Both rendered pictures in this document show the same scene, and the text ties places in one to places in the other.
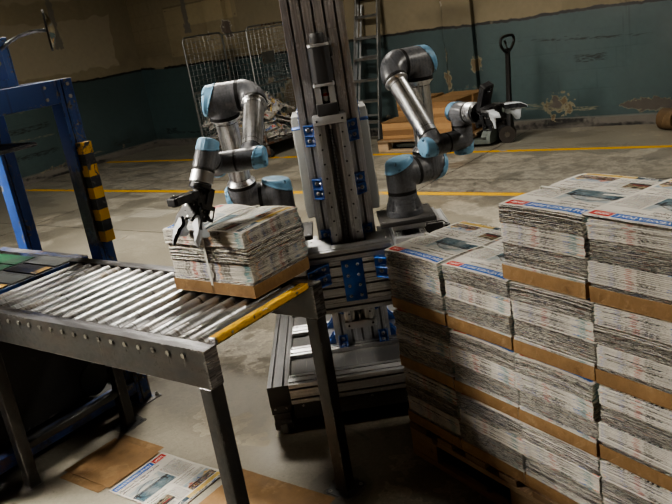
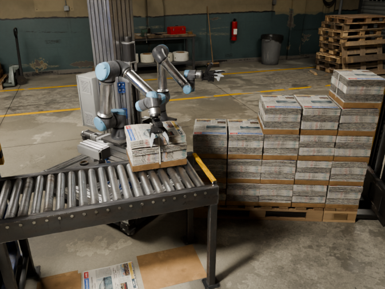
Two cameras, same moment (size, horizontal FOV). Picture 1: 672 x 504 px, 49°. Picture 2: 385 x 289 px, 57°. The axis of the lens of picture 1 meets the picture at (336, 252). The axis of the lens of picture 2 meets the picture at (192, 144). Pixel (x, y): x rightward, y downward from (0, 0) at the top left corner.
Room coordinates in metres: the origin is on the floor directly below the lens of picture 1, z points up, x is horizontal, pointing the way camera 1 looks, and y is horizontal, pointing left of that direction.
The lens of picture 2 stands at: (0.96, 2.06, 1.93)
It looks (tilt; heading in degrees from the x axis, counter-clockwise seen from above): 24 degrees down; 304
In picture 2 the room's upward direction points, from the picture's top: straight up
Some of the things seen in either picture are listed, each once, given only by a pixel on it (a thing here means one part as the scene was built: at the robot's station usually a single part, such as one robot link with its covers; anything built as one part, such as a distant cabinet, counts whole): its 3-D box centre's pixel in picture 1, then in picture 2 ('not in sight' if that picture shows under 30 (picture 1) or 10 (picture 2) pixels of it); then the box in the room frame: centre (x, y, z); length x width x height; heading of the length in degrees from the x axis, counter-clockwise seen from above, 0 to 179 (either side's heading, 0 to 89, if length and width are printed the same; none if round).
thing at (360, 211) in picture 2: not in sight; (317, 212); (1.54, -0.80, 0.05); 1.05 x 0.10 x 0.04; 31
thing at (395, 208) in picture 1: (403, 201); (159, 114); (2.93, -0.30, 0.87); 0.15 x 0.15 x 0.10
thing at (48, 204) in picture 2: (73, 292); (49, 194); (2.72, 1.02, 0.77); 0.47 x 0.05 x 0.05; 142
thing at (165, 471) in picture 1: (167, 481); (109, 280); (2.54, 0.80, 0.00); 0.37 x 0.29 x 0.01; 52
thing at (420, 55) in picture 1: (421, 115); (161, 75); (2.98, -0.43, 1.19); 0.15 x 0.12 x 0.55; 115
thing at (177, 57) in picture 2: not in sight; (156, 49); (6.63, -4.72, 0.55); 1.80 x 0.70 x 1.09; 52
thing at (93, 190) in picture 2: (116, 298); (93, 187); (2.56, 0.81, 0.77); 0.47 x 0.05 x 0.05; 142
